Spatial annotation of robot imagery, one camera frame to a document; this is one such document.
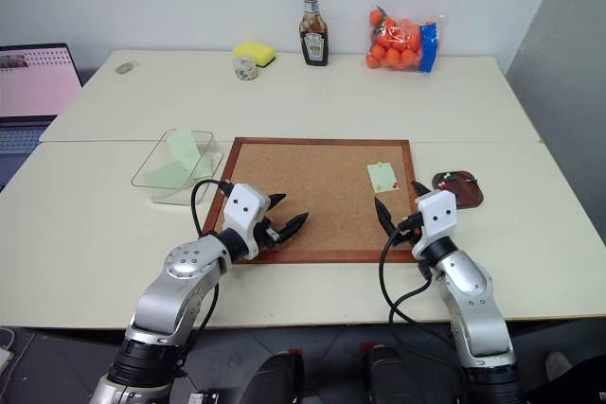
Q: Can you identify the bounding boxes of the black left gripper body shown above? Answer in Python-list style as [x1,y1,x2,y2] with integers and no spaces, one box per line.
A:
[254,217,286,251]

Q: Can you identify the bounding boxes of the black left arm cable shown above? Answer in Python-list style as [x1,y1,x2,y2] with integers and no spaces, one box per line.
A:
[189,179,234,333]

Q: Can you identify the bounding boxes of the open laptop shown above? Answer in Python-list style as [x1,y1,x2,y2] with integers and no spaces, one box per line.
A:
[0,42,84,157]

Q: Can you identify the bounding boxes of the small clear jar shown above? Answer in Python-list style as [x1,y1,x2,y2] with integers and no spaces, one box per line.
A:
[231,56,260,82]

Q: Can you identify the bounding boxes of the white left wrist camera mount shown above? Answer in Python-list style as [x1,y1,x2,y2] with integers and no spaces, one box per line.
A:
[221,182,273,261]

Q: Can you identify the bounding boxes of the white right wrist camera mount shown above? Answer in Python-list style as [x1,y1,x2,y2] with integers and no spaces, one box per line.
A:
[409,189,459,259]

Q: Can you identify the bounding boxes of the cork board with wooden frame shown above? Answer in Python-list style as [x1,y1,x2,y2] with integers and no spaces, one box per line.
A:
[202,136,419,265]

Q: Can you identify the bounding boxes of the dark rounded shape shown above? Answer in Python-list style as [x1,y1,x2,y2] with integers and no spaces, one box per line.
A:
[244,349,307,404]
[361,342,428,404]

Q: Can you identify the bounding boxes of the clear plastic container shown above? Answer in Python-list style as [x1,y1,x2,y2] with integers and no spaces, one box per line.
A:
[130,127,224,207]

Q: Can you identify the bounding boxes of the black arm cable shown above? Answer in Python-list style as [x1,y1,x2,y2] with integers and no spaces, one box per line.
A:
[189,179,234,333]
[377,214,468,391]

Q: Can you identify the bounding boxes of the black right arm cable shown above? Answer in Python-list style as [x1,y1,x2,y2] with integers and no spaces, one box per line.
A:
[377,214,468,391]

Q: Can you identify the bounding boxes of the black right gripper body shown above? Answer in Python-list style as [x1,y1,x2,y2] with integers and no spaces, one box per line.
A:
[391,214,423,247]

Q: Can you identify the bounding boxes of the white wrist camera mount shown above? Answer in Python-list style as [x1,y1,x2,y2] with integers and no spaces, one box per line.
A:
[409,189,459,259]
[221,182,273,261]

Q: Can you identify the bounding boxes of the yellow sponge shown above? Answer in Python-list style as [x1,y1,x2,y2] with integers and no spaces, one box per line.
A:
[231,40,278,70]

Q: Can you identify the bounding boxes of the brown sauce bottle white cap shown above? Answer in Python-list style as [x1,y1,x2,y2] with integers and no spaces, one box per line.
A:
[297,0,332,68]

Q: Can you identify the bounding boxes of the small brown dish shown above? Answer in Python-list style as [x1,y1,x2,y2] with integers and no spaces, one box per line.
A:
[430,168,486,210]

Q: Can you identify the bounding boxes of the green sticky note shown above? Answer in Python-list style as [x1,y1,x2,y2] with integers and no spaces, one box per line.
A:
[366,161,401,195]

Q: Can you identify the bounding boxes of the white shoe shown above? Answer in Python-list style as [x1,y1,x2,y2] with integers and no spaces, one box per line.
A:
[544,350,575,382]

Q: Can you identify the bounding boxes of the bag of orange balls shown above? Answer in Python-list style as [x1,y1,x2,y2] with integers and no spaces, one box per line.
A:
[365,5,447,75]

